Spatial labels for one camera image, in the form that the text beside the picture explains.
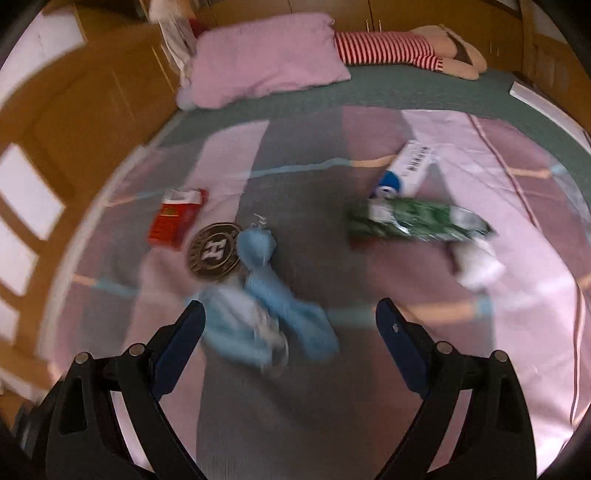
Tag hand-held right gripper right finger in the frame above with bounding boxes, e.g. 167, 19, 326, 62
374, 298, 539, 480

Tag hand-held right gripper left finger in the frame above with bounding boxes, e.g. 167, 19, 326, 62
39, 300, 206, 480

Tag light blue bag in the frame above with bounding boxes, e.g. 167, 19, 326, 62
199, 227, 341, 374

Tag round dark badge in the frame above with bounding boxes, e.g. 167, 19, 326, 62
186, 222, 244, 282

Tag pink grey checkered blanket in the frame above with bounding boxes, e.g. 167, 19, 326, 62
46, 106, 591, 480

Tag white crumpled tissue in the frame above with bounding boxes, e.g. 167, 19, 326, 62
450, 240, 505, 291

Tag red cigarette box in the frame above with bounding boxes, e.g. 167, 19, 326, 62
148, 188, 208, 251

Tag green snack packet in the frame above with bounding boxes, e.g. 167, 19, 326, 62
347, 198, 496, 244

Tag white tube with blue cap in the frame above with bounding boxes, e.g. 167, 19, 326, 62
375, 141, 441, 199

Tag green bed mattress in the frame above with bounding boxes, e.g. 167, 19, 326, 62
152, 65, 591, 153

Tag white flat board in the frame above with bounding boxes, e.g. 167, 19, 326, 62
508, 80, 591, 153

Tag pink pillow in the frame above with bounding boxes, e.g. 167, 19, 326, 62
178, 13, 352, 110

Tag striped plush doll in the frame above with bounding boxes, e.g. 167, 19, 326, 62
333, 24, 488, 81

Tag white hanging cloth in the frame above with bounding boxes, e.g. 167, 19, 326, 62
150, 0, 200, 88

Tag wooden bunk bed frame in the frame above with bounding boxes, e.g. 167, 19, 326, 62
0, 0, 591, 402

